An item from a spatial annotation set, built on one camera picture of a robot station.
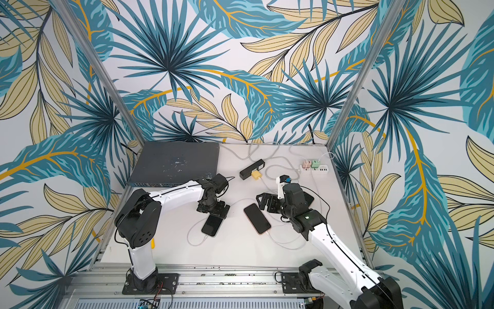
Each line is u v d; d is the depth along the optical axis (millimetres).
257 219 907
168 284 733
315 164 1034
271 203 689
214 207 788
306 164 1006
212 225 897
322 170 1063
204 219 900
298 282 733
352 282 414
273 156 1139
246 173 1034
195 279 812
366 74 858
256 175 1044
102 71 850
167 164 1042
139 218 488
